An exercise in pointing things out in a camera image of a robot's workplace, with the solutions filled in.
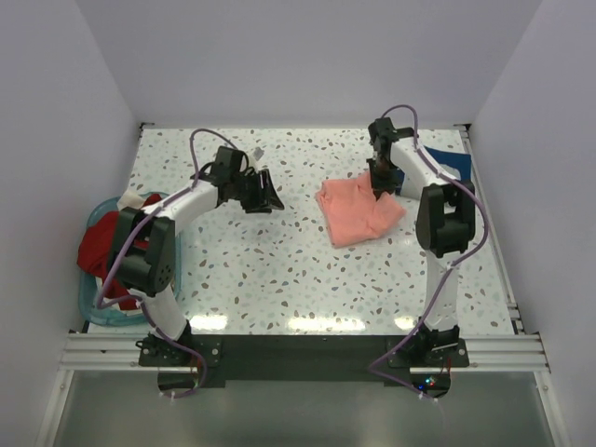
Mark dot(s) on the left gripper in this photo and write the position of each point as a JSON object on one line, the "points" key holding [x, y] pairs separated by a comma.
{"points": [[265, 197]]}

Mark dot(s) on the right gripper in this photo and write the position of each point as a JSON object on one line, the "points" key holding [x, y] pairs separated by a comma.
{"points": [[380, 187]]}

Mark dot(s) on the salmon pink t-shirt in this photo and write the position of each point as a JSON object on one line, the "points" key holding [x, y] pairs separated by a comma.
{"points": [[352, 212]]}

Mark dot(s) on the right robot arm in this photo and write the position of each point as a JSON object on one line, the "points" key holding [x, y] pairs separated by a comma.
{"points": [[445, 223]]}

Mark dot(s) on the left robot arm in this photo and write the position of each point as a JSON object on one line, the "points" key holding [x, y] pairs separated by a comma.
{"points": [[142, 256]]}

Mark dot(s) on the folded blue printed t-shirt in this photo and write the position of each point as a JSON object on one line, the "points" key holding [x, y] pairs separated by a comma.
{"points": [[459, 165]]}

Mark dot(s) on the red t-shirt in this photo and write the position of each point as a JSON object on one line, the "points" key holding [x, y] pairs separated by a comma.
{"points": [[96, 243]]}

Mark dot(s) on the clear teal plastic bin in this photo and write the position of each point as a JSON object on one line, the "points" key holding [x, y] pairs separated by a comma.
{"points": [[88, 285]]}

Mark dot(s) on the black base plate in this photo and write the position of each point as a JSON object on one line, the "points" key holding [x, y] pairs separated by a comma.
{"points": [[423, 362]]}

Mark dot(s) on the aluminium frame rail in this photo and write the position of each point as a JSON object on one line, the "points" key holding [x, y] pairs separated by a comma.
{"points": [[117, 352]]}

